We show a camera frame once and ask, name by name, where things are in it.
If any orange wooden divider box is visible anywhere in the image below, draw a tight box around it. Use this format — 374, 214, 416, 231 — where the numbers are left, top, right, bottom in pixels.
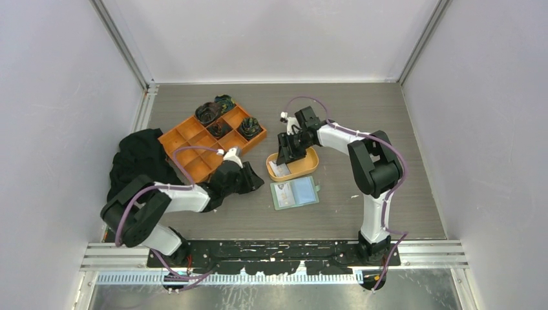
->
158, 104, 268, 183

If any silver Chlitina card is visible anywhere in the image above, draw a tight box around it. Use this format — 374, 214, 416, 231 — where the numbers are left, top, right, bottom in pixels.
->
269, 161, 291, 178

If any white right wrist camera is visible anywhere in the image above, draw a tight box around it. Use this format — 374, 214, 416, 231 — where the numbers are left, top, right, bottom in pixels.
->
280, 112, 301, 136

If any dark rolled sock centre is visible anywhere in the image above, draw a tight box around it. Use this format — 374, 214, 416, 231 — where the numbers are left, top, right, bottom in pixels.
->
207, 119, 233, 140

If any aluminium frame rail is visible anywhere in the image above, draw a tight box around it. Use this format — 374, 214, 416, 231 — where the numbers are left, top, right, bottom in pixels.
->
80, 240, 469, 290

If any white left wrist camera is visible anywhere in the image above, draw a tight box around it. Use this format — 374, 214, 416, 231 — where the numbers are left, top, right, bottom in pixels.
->
216, 147, 243, 168

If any yellow oval tray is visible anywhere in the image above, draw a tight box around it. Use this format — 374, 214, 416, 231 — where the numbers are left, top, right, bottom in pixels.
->
266, 147, 319, 182

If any black cloth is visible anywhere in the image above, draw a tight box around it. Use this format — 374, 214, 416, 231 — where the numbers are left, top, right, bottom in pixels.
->
107, 129, 183, 200

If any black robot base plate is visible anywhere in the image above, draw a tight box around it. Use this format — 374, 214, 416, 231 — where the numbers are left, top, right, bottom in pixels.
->
165, 240, 386, 275

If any white printed card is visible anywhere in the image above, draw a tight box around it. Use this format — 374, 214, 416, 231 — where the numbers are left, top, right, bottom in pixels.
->
273, 182, 295, 208

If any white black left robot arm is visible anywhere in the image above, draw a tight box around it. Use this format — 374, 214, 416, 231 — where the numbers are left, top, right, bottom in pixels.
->
100, 160, 264, 267

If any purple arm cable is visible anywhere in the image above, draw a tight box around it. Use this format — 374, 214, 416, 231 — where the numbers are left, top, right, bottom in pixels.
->
114, 146, 224, 292
284, 96, 410, 292

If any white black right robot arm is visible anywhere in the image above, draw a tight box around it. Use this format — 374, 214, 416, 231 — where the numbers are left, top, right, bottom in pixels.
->
276, 107, 404, 265

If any green patterned rolled sock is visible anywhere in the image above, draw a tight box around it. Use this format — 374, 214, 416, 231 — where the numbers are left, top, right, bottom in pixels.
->
237, 117, 262, 141

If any dark rolled sock top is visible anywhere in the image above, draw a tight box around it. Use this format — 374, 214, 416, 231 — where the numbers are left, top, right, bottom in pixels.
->
214, 94, 236, 114

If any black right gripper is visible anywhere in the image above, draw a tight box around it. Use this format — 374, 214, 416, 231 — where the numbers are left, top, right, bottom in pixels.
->
277, 131, 313, 167

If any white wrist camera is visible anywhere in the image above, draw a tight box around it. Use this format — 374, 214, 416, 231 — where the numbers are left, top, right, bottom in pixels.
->
216, 147, 243, 168
280, 112, 301, 136

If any green card holder wallet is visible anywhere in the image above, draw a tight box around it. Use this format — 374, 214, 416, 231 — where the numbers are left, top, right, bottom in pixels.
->
270, 176, 320, 211

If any dark rolled sock left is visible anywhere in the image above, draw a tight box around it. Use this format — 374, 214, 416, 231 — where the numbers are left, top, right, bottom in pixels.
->
195, 101, 222, 127

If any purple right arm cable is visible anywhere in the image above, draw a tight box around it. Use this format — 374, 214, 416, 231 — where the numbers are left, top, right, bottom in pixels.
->
284, 96, 410, 292

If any dark rolled sock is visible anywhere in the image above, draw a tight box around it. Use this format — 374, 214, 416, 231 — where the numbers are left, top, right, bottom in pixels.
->
207, 119, 233, 140
214, 94, 236, 114
195, 101, 222, 127

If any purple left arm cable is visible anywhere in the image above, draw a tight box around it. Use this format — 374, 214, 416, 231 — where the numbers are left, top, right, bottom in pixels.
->
114, 146, 224, 292

